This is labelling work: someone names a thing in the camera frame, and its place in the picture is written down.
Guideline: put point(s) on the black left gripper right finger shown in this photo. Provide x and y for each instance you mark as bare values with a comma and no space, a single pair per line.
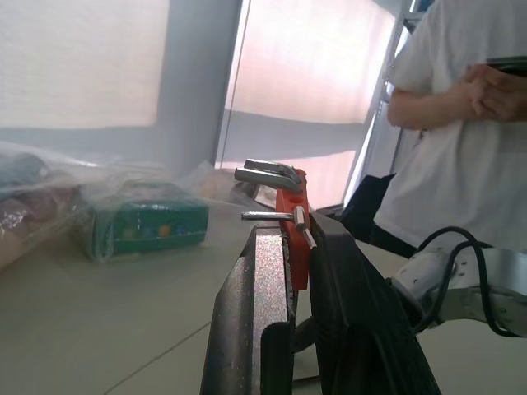
354,312

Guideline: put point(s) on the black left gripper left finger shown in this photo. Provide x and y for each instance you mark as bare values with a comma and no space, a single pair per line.
269,288

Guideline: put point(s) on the orange hex key holder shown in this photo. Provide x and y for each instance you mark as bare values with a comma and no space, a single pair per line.
298,255

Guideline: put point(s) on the medium silver hex key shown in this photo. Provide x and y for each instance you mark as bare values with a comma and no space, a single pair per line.
306,236

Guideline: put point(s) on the small silver hex key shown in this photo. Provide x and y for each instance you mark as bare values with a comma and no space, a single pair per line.
263,215

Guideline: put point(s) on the large silver hex key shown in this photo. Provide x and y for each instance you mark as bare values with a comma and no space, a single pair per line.
267,165
263,179

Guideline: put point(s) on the person's right hand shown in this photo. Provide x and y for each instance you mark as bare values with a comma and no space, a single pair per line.
477,92

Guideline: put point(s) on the person's left hand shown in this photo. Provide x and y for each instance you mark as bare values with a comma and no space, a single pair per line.
512,98

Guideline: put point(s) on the black chair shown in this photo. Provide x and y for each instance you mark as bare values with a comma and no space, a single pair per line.
370,214

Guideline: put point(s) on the plastic-wrapped goods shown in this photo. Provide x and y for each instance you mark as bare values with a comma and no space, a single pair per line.
230,187

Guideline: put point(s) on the green box in plastic wrap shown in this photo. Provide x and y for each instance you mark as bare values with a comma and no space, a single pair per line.
148,224

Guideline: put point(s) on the person in white t-shirt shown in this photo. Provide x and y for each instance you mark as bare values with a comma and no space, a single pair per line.
444,173

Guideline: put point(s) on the clear plastic bag of goods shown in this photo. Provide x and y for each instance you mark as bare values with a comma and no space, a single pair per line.
37,197

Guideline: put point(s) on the black phone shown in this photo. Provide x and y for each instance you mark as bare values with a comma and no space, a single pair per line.
508,66

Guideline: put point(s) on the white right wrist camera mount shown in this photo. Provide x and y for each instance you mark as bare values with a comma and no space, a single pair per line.
424,273

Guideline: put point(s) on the white metal shelf frame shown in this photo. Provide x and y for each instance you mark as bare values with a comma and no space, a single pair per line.
381,94

